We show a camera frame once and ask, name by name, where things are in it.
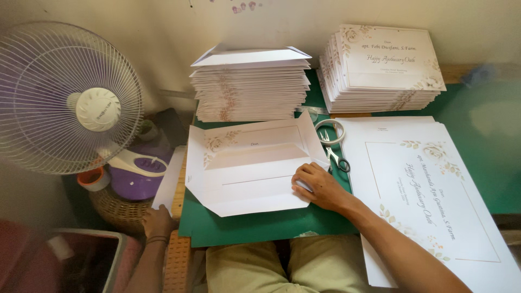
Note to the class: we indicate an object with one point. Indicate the green cutting mat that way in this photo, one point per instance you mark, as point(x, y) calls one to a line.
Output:
point(260, 228)

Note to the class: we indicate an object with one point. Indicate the person's right fingers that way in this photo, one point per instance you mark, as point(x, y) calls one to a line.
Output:
point(301, 175)

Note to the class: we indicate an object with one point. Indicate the person's right hand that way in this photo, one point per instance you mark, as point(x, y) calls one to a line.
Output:
point(325, 189)

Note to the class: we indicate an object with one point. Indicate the clear tape roll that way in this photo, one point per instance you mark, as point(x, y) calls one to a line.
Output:
point(342, 129)

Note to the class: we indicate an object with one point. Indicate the orange woven stool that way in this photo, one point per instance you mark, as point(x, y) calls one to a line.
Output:
point(177, 264)

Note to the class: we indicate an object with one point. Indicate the white electric fan purple base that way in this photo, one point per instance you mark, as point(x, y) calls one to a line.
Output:
point(97, 109)

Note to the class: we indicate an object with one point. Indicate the person's left hand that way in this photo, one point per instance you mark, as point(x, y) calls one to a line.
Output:
point(158, 223)

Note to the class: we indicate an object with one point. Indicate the dark wrist band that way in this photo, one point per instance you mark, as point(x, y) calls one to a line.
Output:
point(156, 240)

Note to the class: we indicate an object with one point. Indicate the plain white paper sheets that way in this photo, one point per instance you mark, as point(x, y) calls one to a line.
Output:
point(169, 179)

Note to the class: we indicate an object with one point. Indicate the orange and white cup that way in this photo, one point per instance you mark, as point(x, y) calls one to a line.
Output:
point(92, 179)

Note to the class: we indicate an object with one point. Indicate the stack of finished floral envelopes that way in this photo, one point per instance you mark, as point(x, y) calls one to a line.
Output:
point(386, 57)

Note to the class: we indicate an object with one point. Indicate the envelope sheet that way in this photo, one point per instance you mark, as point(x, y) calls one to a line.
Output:
point(252, 179)

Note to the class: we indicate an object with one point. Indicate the stack of folded white envelopes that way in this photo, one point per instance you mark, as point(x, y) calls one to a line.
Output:
point(248, 89)

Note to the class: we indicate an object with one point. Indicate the clear plastic ruler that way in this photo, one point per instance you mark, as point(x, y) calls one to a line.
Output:
point(313, 110)

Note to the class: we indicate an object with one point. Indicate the person's khaki trousers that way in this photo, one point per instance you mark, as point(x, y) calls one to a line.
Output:
point(285, 266)

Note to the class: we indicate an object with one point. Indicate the brown wicker basket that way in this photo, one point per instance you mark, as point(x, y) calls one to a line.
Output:
point(118, 211)

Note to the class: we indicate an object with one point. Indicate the small silver black scissors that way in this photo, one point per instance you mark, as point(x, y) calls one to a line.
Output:
point(334, 156)

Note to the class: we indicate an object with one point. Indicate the stack of flat printed sheets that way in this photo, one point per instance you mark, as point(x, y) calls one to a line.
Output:
point(427, 195)

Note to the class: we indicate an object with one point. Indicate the grey plastic bin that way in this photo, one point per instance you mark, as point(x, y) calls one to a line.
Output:
point(87, 260)

